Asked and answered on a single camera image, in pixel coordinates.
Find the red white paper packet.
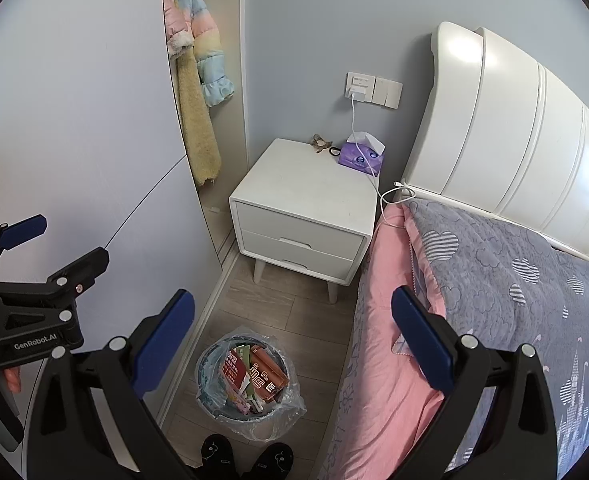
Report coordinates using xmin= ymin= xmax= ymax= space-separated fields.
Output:
xmin=221 ymin=349 xmax=252 ymax=392

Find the grey heart print quilt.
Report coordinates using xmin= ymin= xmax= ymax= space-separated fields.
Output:
xmin=404 ymin=197 xmax=589 ymax=480

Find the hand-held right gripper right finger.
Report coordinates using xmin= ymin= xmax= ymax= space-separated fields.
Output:
xmin=391 ymin=285 xmax=560 ymax=480

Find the trash bin with plastic bag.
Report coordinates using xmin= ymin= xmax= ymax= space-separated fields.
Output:
xmin=194 ymin=325 xmax=307 ymax=442

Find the white nightstand drawer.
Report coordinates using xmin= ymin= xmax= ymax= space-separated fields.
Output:
xmin=239 ymin=229 xmax=362 ymax=283
xmin=235 ymin=200 xmax=369 ymax=262

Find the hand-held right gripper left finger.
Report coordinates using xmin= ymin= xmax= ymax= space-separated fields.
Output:
xmin=27 ymin=289 xmax=198 ymax=480

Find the white nightstand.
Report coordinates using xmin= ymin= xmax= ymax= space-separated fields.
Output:
xmin=228 ymin=137 xmax=379 ymax=305

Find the blue grey waste bin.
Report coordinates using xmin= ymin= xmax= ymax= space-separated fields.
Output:
xmin=196 ymin=332 xmax=300 ymax=428

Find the white wall socket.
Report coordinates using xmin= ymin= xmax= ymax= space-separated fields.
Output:
xmin=345 ymin=72 xmax=376 ymax=103

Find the white wall switch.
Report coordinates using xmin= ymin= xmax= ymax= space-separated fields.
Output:
xmin=373 ymin=77 xmax=404 ymax=109

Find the black slipper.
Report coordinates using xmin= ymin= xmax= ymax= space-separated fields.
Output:
xmin=200 ymin=434 xmax=236 ymax=479
xmin=247 ymin=442 xmax=295 ymax=480

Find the brown printed packet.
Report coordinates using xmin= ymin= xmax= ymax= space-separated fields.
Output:
xmin=250 ymin=347 xmax=290 ymax=404

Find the white bed headboard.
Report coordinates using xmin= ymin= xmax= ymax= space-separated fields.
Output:
xmin=401 ymin=21 xmax=589 ymax=278

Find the colourful printed packet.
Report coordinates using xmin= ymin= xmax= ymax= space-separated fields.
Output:
xmin=226 ymin=386 xmax=266 ymax=414

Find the pink bed sheet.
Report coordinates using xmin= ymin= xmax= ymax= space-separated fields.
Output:
xmin=319 ymin=215 xmax=447 ymax=480

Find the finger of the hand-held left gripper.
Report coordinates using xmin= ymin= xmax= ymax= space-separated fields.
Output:
xmin=0 ymin=214 xmax=48 ymax=291
xmin=0 ymin=246 xmax=110 ymax=311

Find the purple tissue pack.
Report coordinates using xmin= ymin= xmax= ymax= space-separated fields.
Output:
xmin=338 ymin=131 xmax=386 ymax=177

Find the white charger cable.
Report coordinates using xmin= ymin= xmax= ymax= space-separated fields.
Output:
xmin=349 ymin=97 xmax=417 ymax=227

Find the pastel puffer jacket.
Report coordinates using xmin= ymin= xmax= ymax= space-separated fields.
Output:
xmin=163 ymin=0 xmax=236 ymax=108

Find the white wardrobe door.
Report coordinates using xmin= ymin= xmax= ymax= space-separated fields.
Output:
xmin=0 ymin=0 xmax=225 ymax=411

